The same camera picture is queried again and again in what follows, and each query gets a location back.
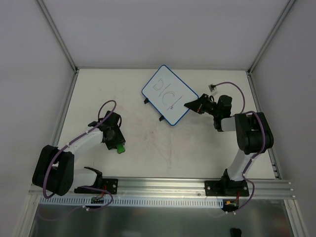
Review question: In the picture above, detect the green bone-shaped eraser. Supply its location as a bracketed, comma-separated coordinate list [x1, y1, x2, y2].
[116, 144, 125, 154]

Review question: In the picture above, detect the blue framed whiteboard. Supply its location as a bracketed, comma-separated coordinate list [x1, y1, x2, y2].
[141, 65, 198, 126]

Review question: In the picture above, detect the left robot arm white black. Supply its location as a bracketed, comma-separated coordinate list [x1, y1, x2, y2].
[32, 111, 125, 196]

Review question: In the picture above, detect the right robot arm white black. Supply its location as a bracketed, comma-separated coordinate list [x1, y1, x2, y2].
[184, 94, 274, 197]

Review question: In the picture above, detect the black object bottom edge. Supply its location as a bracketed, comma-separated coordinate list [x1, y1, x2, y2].
[230, 228, 242, 237]

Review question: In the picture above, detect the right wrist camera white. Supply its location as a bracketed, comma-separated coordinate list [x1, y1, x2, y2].
[208, 84, 218, 96]

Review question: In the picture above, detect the right aluminium frame post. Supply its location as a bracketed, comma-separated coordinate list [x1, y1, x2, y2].
[247, 0, 297, 75]

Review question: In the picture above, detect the aluminium frame post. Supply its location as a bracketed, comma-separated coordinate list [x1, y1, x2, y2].
[247, 0, 297, 75]
[35, 0, 78, 73]

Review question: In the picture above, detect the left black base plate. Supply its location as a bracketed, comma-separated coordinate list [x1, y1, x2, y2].
[101, 178, 119, 195]

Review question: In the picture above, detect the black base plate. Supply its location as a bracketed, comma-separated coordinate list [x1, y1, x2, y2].
[101, 178, 119, 195]
[204, 180, 249, 197]

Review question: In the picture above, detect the aluminium mounting rail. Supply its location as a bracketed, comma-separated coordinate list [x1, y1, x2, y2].
[28, 174, 296, 198]

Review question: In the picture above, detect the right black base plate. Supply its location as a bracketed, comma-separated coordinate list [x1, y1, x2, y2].
[204, 180, 249, 197]

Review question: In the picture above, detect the white slotted cable duct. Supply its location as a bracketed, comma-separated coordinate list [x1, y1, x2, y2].
[39, 196, 224, 209]

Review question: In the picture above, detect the left aluminium frame post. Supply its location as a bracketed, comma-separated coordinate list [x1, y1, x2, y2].
[35, 0, 78, 73]

